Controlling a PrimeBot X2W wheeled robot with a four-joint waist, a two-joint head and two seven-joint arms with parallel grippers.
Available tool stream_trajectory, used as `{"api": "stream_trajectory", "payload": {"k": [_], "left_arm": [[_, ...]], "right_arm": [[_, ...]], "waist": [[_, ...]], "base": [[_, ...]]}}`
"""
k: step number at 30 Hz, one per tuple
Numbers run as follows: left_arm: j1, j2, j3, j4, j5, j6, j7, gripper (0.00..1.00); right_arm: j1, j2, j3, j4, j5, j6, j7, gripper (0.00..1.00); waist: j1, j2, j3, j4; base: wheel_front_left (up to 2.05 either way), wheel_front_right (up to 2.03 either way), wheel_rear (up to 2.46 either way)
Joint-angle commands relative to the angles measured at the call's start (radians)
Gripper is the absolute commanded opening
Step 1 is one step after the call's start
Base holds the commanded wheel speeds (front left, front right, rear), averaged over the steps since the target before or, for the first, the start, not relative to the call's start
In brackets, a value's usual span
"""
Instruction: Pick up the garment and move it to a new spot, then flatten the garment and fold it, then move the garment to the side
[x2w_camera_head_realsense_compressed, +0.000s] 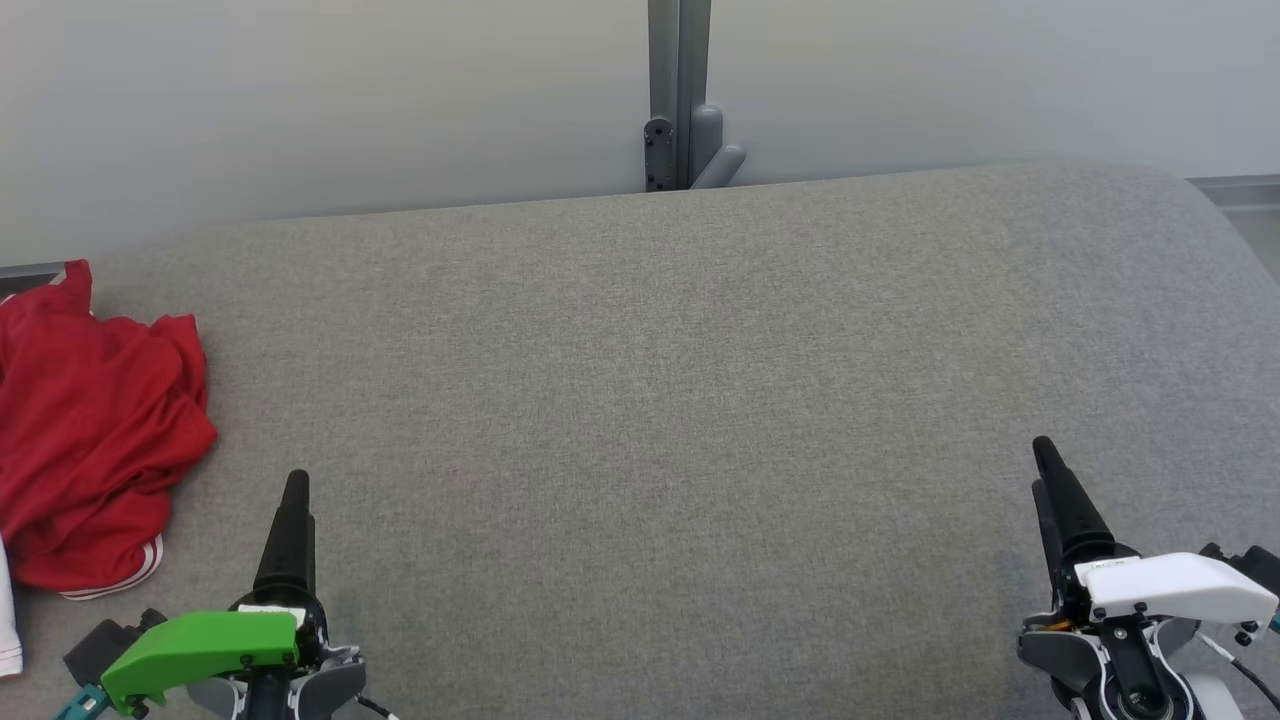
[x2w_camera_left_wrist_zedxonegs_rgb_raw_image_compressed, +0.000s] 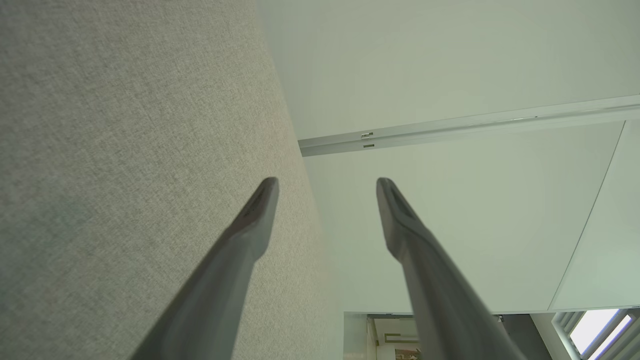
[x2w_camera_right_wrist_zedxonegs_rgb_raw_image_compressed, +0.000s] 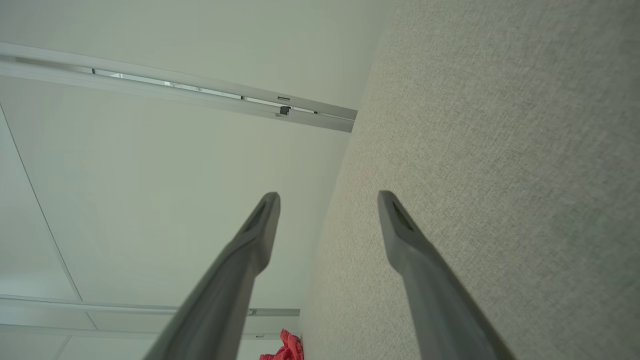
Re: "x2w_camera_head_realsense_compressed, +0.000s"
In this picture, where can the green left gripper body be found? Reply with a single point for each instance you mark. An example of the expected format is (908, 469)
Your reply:
(190, 645)

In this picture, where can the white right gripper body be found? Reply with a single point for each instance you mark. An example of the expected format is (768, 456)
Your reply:
(1170, 590)

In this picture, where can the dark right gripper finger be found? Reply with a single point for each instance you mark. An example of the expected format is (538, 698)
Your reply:
(1075, 520)
(1048, 550)

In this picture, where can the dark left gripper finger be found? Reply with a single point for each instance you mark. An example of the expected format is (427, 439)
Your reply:
(312, 560)
(285, 560)

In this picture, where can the red basketball jersey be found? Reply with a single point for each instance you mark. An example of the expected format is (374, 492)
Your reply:
(60, 450)

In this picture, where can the white cloth piece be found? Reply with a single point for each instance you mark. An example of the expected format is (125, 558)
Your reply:
(9, 620)

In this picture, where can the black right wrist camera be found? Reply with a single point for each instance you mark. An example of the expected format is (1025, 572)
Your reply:
(1255, 565)

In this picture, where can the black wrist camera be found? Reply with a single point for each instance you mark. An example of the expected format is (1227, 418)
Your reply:
(95, 645)
(1255, 565)

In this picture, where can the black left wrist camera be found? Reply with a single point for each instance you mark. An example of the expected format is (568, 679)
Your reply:
(95, 645)

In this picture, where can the grey metal post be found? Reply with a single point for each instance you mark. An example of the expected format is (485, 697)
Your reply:
(680, 60)

